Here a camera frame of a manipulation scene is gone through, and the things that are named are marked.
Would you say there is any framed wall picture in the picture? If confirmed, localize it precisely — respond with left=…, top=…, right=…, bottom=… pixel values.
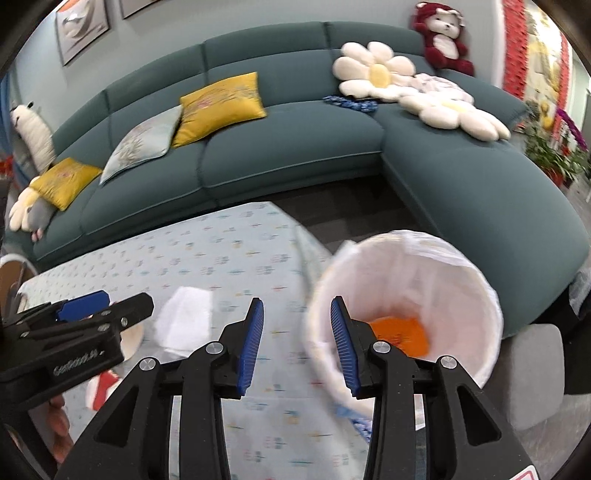
left=55, top=0, right=110, bottom=66

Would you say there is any red white plastic bag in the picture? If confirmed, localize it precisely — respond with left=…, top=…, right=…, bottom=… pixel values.
left=85, top=370, right=122, bottom=411

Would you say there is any grey white plush toy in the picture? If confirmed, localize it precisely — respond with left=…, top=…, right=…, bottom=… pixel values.
left=9, top=187, right=57, bottom=242

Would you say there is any pink patterned blanket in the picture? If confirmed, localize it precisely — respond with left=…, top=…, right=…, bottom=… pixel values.
left=410, top=73, right=474, bottom=104

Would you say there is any light blue floral cushion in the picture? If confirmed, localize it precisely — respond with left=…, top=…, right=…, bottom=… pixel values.
left=99, top=105, right=182, bottom=185

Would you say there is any white plush bolster toy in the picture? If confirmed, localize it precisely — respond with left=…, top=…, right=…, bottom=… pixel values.
left=10, top=104, right=56, bottom=174

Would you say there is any teal sectional sofa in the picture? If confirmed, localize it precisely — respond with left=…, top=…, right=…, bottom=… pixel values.
left=6, top=22, right=589, bottom=335

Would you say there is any red white plush bear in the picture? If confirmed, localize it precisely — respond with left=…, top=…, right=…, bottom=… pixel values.
left=412, top=2, right=475, bottom=76

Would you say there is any flat white flower pillow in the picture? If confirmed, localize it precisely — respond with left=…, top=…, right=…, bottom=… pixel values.
left=399, top=92, right=511, bottom=142

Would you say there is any folded white towel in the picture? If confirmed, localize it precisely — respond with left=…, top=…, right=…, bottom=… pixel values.
left=154, top=287, right=213, bottom=357

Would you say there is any blue knotted rope toy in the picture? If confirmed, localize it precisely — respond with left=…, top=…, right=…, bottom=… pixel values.
left=322, top=95, right=378, bottom=114

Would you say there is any floral light blue tablecloth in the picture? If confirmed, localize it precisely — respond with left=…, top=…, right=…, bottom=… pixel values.
left=22, top=203, right=368, bottom=479

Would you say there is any person's hand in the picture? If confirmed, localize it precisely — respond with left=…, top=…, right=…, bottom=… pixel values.
left=47, top=395, right=74, bottom=465

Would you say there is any potted green plant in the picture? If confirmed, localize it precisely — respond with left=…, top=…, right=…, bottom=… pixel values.
left=525, top=120, right=590, bottom=187

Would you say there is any grey ottoman stool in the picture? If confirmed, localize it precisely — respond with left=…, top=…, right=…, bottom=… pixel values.
left=484, top=324, right=565, bottom=431

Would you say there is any orange plastic bag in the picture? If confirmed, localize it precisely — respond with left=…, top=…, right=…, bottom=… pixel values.
left=370, top=316, right=430, bottom=358

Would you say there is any trash bin with white liner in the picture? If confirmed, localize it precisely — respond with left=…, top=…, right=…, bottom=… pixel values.
left=304, top=230, right=504, bottom=418

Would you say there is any yellow embroidered cushion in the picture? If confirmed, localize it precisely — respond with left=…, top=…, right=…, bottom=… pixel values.
left=171, top=72, right=266, bottom=148

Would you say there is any upright white flower pillow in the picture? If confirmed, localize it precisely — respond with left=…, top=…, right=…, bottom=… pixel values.
left=332, top=41, right=417, bottom=103

